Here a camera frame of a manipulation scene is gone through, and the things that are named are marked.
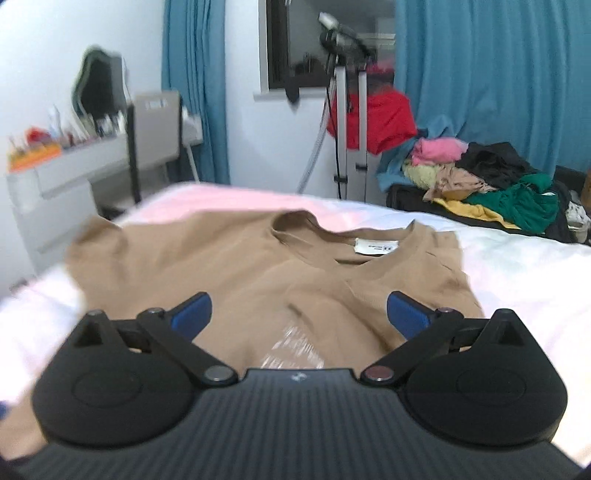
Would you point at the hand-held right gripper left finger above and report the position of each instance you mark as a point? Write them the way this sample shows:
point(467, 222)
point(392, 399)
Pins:
point(191, 316)

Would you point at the black garment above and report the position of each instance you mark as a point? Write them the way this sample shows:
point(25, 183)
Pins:
point(494, 161)

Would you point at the white vanity desk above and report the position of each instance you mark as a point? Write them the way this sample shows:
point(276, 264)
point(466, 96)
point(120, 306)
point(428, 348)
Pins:
point(55, 194)

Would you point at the red pouch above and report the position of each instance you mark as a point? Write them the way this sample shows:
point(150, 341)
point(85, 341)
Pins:
point(38, 135)

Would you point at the beige patterned garment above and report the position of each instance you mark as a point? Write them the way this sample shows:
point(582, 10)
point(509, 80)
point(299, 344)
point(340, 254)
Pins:
point(457, 182)

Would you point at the orange tray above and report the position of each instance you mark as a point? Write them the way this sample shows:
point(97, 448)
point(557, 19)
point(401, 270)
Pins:
point(34, 159)

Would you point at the green garment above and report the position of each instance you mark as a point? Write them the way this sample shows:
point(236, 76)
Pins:
point(521, 198)

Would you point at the black and white chair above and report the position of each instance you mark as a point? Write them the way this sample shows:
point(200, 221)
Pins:
point(157, 124)

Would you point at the tan t-shirt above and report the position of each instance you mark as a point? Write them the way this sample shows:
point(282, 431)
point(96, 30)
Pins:
point(231, 258)

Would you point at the mustard yellow garment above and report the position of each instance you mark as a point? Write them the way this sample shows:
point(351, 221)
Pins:
point(466, 210)

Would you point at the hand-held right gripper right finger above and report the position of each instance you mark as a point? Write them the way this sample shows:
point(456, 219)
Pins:
point(408, 316)

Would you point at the wavy vanity mirror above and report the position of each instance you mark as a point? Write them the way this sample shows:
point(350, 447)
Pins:
point(97, 87)

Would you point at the dark window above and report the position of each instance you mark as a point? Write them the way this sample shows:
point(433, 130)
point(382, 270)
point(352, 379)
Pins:
point(304, 37)

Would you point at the pink garment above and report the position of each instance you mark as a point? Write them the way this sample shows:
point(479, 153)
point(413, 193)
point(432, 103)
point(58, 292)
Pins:
point(438, 150)

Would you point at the white patterned cloth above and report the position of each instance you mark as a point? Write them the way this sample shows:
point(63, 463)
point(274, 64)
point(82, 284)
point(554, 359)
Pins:
point(579, 212)

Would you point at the small black hanging object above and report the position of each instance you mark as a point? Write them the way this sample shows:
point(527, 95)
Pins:
point(292, 87)

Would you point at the garment steamer stand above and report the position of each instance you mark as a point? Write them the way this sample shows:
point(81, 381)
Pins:
point(341, 138)

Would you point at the narrow blue curtain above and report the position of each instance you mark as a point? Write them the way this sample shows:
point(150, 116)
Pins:
point(194, 92)

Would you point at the pale yellow garment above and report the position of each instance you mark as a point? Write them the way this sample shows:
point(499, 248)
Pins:
point(420, 175)

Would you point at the bed with pastel sheet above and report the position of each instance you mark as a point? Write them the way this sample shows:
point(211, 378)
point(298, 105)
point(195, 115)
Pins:
point(508, 286)

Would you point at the wide blue curtain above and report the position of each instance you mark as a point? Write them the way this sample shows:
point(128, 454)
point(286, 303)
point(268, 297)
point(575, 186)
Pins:
point(485, 69)

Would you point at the group of cosmetic bottles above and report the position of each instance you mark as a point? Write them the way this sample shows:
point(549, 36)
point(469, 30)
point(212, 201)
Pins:
point(87, 129)

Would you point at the blue garment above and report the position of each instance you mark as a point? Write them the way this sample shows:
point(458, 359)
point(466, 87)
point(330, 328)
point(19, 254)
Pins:
point(392, 170)

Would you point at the red garment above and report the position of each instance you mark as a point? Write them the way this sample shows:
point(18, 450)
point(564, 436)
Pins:
point(388, 120)

